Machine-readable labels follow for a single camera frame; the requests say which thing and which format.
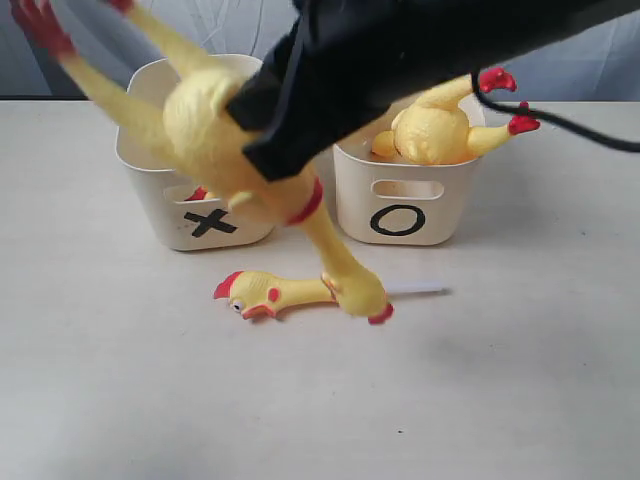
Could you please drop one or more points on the broken chicken head with tube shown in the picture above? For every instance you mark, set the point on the broken chicken head with tube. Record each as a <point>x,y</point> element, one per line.
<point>256,294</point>

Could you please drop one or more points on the cream bin marked X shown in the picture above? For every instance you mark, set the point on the cream bin marked X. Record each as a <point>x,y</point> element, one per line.
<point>179,224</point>

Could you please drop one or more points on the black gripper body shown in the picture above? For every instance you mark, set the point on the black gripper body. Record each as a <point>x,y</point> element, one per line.
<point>334,73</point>

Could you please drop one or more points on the headless yellow chicken body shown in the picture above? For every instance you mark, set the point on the headless yellow chicken body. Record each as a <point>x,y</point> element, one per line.
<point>201,194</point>

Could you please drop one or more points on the pale blue backdrop cloth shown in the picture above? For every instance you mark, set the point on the pale blue backdrop cloth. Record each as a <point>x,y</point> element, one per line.
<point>601,64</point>

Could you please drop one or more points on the cream bin marked O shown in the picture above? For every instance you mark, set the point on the cream bin marked O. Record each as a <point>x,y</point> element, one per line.
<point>398,203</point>

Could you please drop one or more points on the yellow rubber chicken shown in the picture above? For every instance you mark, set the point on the yellow rubber chicken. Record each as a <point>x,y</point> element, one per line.
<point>434,130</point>
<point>194,134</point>

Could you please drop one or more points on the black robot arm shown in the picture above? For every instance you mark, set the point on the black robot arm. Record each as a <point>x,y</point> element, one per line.
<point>504,30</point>

